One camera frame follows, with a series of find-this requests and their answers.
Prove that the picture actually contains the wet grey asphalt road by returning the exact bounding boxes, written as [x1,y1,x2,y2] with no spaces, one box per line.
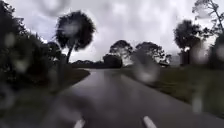
[39,68,224,128]

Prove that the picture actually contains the grass verge with bushes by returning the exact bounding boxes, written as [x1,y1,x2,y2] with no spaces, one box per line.
[0,68,91,128]

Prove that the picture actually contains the dark dense bushes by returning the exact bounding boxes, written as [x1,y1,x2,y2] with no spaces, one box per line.
[0,0,68,91]

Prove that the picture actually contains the tall palm tree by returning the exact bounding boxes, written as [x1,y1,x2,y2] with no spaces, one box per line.
[54,10,97,65]

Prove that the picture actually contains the tall thin tree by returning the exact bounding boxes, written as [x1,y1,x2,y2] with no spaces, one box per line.
[192,0,224,69]

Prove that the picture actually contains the distant row of trees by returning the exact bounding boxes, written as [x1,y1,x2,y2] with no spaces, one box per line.
[70,39,174,70]

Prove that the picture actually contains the round-crowned tree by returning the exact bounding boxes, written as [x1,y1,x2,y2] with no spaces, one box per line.
[173,19,205,66]

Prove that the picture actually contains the open grass verge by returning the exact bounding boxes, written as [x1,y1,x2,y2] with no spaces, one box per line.
[114,65,224,119]

